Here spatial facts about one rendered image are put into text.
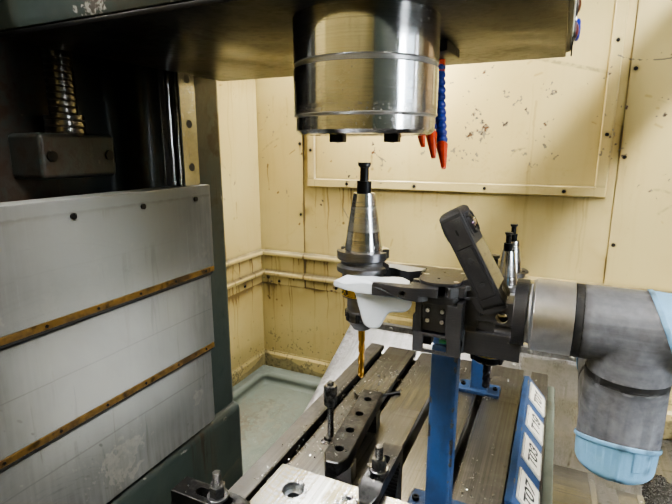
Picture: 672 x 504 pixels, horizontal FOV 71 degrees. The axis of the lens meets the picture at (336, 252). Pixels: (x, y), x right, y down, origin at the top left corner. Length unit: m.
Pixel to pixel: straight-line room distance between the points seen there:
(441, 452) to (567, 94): 1.06
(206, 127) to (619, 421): 0.87
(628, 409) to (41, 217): 0.73
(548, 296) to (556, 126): 1.05
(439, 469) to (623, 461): 0.34
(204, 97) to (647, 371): 0.89
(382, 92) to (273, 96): 1.34
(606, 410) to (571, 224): 1.04
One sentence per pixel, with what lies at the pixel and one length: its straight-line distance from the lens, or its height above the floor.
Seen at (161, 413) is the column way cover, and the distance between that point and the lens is 1.00.
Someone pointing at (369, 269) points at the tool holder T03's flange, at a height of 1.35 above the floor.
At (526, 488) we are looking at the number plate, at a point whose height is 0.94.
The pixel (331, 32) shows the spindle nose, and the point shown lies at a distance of 0.50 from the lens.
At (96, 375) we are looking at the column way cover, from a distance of 0.86.
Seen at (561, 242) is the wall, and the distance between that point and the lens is 1.55.
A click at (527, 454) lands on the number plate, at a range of 0.99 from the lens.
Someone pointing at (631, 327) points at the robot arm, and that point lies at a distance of 0.51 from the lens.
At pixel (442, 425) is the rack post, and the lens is 0.80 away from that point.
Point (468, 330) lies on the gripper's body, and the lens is 0.54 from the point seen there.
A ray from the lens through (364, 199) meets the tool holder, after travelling 0.55.
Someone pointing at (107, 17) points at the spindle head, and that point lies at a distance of 0.62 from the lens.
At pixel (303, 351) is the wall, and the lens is 1.92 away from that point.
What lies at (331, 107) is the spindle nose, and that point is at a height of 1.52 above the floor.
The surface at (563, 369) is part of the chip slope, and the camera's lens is 1.62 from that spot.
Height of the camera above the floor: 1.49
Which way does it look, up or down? 12 degrees down
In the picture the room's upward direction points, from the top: straight up
